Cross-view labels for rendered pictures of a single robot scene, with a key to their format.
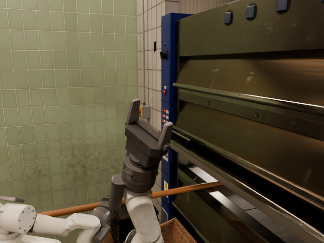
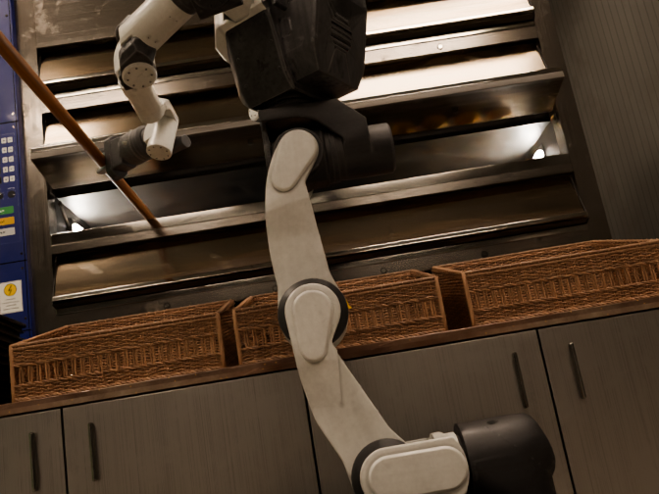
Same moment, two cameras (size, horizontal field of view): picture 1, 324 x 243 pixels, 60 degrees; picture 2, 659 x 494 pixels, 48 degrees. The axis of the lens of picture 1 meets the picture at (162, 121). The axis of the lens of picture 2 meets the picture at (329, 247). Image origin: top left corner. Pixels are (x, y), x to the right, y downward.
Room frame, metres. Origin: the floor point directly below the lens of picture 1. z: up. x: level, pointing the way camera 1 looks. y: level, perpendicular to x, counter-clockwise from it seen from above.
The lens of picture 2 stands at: (0.07, 1.84, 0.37)
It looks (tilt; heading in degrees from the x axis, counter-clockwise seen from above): 14 degrees up; 289
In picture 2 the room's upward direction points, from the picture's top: 10 degrees counter-clockwise
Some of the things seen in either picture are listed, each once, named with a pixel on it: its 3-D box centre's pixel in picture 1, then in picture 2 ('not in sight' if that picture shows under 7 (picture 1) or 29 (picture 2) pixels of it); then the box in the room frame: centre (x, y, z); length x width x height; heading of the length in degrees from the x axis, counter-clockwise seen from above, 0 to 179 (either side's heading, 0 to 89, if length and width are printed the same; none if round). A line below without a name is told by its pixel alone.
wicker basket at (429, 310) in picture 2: not in sight; (336, 312); (0.79, -0.19, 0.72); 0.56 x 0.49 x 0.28; 20
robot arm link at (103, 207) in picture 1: (102, 213); (126, 151); (1.15, 0.26, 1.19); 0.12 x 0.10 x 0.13; 166
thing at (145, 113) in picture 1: (144, 111); not in sight; (2.28, 0.15, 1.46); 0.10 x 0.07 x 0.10; 21
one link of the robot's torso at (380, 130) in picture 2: not in sight; (327, 144); (0.55, 0.37, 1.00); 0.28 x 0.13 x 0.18; 21
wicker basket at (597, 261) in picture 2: not in sight; (540, 278); (0.22, -0.41, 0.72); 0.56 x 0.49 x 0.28; 21
